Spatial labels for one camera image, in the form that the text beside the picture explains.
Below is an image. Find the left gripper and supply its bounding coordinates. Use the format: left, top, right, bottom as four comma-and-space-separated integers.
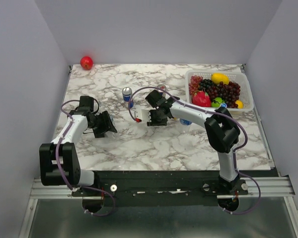
89, 110, 118, 138

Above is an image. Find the blue label plastic bottle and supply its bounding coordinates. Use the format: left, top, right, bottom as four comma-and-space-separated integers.
179, 119, 192, 126

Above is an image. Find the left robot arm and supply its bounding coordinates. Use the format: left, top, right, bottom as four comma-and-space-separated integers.
39, 96, 117, 196

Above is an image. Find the right blue energy drink can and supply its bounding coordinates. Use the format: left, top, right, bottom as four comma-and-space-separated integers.
157, 84, 166, 91

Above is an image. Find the blue energy drink can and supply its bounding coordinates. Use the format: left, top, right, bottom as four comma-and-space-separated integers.
157, 84, 166, 91
122, 87, 134, 109

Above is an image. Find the left blue energy drink can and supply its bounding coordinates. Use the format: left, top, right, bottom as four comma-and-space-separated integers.
122, 87, 134, 109

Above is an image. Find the red dragon fruit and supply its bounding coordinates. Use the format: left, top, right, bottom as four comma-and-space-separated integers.
192, 91, 211, 107

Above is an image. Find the red grape bunch left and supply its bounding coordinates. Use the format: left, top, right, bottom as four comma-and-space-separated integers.
189, 75, 203, 95

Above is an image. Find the black grape bunch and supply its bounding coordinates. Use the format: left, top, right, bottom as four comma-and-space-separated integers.
198, 79, 218, 96

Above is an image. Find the green toy fruit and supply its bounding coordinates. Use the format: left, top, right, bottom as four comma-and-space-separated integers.
211, 97, 226, 108

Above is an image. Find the red apple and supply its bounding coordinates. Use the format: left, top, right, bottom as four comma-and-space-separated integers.
80, 56, 93, 70

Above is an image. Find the yellow mango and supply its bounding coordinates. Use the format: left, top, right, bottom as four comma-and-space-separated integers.
211, 73, 230, 85

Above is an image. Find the dark red grape bunch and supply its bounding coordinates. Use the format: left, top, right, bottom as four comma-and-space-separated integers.
216, 81, 241, 109

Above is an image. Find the small yellow lemon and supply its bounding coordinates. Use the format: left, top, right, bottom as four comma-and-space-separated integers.
235, 100, 244, 109

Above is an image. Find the white plastic basket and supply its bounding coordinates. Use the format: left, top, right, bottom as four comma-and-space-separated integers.
184, 70, 254, 115

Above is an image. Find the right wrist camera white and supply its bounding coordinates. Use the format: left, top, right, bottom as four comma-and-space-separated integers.
134, 109, 151, 123

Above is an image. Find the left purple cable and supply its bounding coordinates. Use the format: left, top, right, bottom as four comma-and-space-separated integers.
61, 99, 116, 217

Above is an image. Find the purple cable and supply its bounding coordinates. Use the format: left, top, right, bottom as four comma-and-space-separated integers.
128, 86, 261, 215
61, 99, 116, 217

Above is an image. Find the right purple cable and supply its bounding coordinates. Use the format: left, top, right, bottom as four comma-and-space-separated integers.
128, 86, 261, 215

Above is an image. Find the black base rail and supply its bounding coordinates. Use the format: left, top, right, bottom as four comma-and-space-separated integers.
72, 171, 248, 207

